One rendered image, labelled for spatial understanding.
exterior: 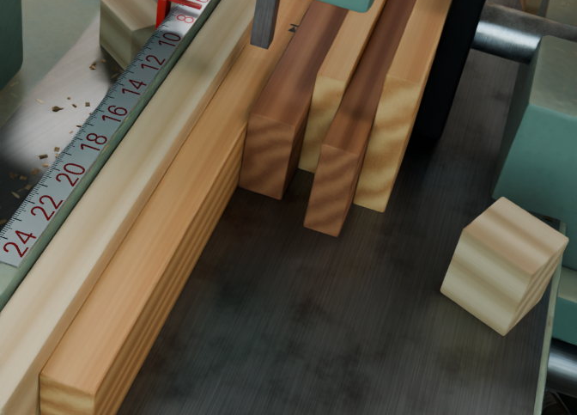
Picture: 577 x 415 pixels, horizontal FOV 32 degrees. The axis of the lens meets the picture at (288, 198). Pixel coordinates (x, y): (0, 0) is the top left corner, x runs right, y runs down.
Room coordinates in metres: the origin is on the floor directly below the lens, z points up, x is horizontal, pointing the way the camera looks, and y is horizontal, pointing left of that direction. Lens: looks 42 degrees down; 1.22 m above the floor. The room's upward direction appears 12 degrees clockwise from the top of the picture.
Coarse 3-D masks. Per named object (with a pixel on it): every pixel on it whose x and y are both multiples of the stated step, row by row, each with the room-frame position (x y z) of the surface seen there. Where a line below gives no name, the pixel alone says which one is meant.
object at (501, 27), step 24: (456, 0) 0.41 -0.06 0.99; (480, 0) 0.41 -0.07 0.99; (456, 24) 0.41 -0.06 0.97; (480, 24) 0.44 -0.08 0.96; (504, 24) 0.44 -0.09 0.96; (528, 24) 0.45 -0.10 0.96; (552, 24) 0.45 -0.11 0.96; (456, 48) 0.41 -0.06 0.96; (480, 48) 0.44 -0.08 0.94; (504, 48) 0.44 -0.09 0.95; (528, 48) 0.44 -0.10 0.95; (432, 72) 0.41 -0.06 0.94; (456, 72) 0.41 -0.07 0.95; (432, 96) 0.41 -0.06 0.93; (432, 120) 0.41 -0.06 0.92
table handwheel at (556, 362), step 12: (552, 348) 0.36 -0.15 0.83; (564, 348) 0.36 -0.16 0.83; (576, 348) 0.36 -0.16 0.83; (552, 360) 0.36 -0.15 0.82; (564, 360) 0.36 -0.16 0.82; (576, 360) 0.36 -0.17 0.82; (552, 372) 0.35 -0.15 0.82; (564, 372) 0.35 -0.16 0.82; (576, 372) 0.35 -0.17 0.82; (552, 384) 0.35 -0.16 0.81; (564, 384) 0.35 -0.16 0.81; (576, 384) 0.35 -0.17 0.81; (576, 396) 0.35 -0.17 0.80
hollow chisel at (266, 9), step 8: (264, 0) 0.39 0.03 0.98; (272, 0) 0.39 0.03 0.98; (256, 8) 0.40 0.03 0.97; (264, 8) 0.39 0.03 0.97; (272, 8) 0.39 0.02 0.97; (256, 16) 0.40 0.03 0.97; (264, 16) 0.39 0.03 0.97; (272, 16) 0.39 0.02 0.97; (256, 24) 0.40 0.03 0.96; (264, 24) 0.39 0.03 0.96; (272, 24) 0.40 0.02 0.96; (256, 32) 0.40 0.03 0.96; (264, 32) 0.39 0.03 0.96; (272, 32) 0.40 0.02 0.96; (256, 40) 0.40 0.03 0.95; (264, 40) 0.39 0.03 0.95; (272, 40) 0.40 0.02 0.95; (264, 48) 0.39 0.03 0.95
